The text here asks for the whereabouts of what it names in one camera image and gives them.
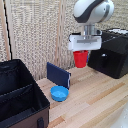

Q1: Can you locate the blue plastic bowl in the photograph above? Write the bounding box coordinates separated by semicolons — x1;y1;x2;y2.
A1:
50;85;70;102

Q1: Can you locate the black fabric storage box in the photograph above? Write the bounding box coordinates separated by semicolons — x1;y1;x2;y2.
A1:
0;59;51;128

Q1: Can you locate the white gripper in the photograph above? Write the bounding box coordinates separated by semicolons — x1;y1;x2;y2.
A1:
67;33;103;63

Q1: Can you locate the wooden frame post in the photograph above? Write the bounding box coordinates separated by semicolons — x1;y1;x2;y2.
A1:
0;0;11;63

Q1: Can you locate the black hard case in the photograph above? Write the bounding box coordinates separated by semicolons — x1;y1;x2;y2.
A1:
87;29;128;80

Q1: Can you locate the beige perforated screen panel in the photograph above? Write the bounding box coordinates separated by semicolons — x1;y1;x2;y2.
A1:
4;0;62;81
61;0;128;72

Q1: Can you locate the white flat object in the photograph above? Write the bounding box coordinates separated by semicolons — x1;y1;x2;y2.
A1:
109;28;128;35

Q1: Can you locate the navy blue flat book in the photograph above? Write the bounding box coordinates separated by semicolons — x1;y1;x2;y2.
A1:
46;61;72;90

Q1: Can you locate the red plastic cup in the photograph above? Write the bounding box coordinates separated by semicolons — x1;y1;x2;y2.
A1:
72;50;89;69

